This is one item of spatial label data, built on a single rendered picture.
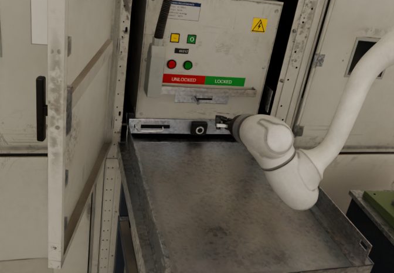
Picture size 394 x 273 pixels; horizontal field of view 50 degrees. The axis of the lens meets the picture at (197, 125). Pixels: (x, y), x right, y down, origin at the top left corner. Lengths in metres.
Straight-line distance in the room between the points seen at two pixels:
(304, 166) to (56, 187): 0.61
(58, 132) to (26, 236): 0.96
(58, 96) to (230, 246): 0.61
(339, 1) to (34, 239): 1.43
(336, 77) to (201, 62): 0.54
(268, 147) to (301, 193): 0.18
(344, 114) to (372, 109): 0.73
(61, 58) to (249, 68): 0.95
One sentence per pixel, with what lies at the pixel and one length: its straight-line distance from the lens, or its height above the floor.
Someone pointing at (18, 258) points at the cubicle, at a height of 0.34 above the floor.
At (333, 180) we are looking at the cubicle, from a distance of 2.01.
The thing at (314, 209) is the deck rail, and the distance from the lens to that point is 1.41.
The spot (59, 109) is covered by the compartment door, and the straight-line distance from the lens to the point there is 0.85.
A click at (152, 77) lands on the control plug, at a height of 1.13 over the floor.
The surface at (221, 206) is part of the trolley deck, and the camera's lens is 1.31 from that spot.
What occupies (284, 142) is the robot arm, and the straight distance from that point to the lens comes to 1.04.
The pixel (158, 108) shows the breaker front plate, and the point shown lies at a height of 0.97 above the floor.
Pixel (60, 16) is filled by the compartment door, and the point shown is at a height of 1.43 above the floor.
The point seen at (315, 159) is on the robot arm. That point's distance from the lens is 1.15.
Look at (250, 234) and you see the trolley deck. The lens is 1.23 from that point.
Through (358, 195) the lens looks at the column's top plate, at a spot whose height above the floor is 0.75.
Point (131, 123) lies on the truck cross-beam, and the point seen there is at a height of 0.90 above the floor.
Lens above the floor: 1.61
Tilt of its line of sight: 25 degrees down
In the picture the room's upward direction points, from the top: 10 degrees clockwise
